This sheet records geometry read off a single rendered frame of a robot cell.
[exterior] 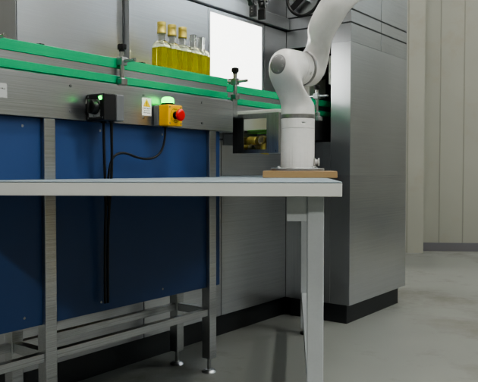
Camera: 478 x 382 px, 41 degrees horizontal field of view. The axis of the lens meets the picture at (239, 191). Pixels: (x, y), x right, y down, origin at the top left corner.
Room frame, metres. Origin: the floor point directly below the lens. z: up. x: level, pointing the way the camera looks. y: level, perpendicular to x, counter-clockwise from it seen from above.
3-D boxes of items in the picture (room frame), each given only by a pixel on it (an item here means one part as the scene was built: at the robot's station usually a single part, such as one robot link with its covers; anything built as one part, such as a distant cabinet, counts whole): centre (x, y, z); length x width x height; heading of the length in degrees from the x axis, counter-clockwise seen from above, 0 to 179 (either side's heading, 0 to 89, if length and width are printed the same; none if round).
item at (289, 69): (2.28, -0.19, 1.08); 0.19 x 0.12 x 0.24; 139
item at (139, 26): (2.85, 0.16, 1.32); 0.90 x 0.03 x 0.34; 143
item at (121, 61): (2.07, 0.36, 1.11); 0.07 x 0.04 x 0.13; 53
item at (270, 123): (2.63, -0.09, 0.92); 0.27 x 0.17 x 0.15; 53
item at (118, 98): (1.97, 0.41, 0.96); 0.08 x 0.08 x 0.08; 53
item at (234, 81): (2.58, 0.03, 1.12); 0.17 x 0.03 x 0.12; 53
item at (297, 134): (2.31, -0.21, 0.87); 0.19 x 0.19 x 0.18
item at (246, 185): (2.36, 0.45, 0.73); 1.58 x 1.52 x 0.04; 175
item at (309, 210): (2.30, -0.22, 0.36); 1.51 x 0.09 x 0.71; 175
